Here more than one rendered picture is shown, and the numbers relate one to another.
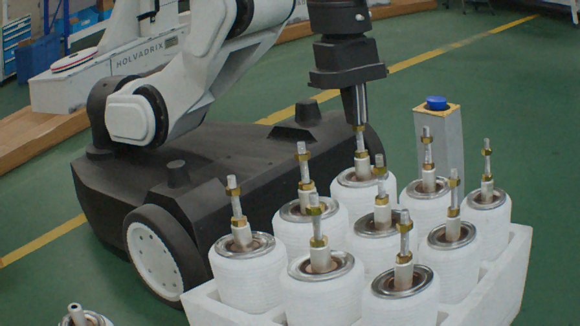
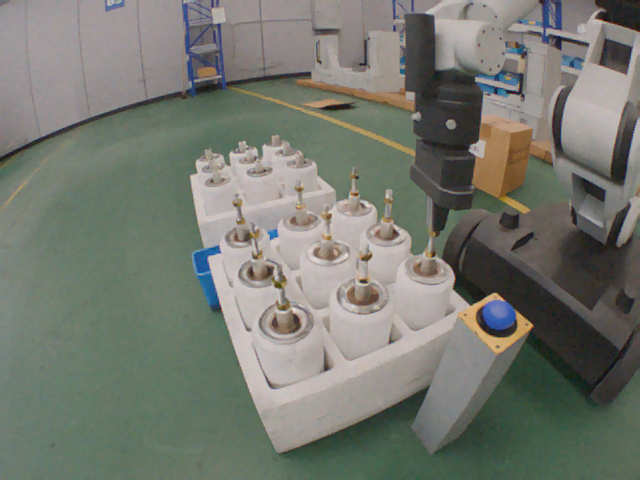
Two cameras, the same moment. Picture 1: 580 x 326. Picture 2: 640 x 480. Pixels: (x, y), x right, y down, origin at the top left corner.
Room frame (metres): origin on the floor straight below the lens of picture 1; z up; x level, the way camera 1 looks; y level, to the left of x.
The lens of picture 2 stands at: (0.97, -0.52, 0.57)
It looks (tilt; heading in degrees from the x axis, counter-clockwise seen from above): 33 degrees down; 113
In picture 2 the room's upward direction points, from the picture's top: 3 degrees counter-clockwise
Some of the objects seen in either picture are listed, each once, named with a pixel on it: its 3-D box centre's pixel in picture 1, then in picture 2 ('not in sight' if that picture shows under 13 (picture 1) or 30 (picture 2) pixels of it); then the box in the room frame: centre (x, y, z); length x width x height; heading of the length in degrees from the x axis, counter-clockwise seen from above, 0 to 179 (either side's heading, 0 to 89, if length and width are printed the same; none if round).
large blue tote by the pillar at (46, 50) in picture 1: (37, 58); not in sight; (5.02, 2.15, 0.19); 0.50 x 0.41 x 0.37; 53
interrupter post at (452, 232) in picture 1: (453, 226); (259, 265); (0.72, -0.19, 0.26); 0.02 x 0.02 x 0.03
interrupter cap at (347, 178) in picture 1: (363, 176); (427, 269); (0.97, -0.10, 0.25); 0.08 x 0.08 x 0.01
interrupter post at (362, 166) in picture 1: (362, 168); (428, 263); (0.97, -0.10, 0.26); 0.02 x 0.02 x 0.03
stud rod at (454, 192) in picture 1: (454, 197); (255, 244); (0.72, -0.19, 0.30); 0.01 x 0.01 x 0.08
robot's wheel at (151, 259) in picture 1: (161, 259); (472, 245); (1.09, 0.25, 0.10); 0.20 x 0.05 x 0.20; 48
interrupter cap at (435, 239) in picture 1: (452, 235); (260, 272); (0.72, -0.19, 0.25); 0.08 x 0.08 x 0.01
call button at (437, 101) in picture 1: (436, 103); (498, 316); (1.07, -0.25, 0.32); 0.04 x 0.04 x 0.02
